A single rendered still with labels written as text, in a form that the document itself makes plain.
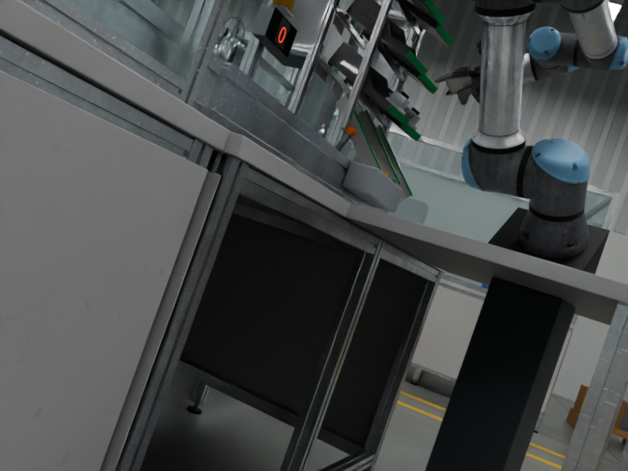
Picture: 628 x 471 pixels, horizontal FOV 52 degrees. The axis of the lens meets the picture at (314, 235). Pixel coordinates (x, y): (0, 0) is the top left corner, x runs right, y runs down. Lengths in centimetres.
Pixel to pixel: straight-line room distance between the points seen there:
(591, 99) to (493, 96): 927
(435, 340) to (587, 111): 592
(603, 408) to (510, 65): 69
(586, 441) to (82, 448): 73
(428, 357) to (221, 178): 472
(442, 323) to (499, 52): 425
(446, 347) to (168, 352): 468
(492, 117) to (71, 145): 97
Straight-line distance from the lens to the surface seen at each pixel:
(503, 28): 138
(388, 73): 346
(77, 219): 72
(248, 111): 103
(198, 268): 90
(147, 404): 93
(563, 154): 147
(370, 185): 140
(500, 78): 141
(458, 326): 550
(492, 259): 114
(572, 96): 1066
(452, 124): 1043
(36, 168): 67
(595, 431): 111
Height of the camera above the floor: 74
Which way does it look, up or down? 1 degrees up
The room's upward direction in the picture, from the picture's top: 20 degrees clockwise
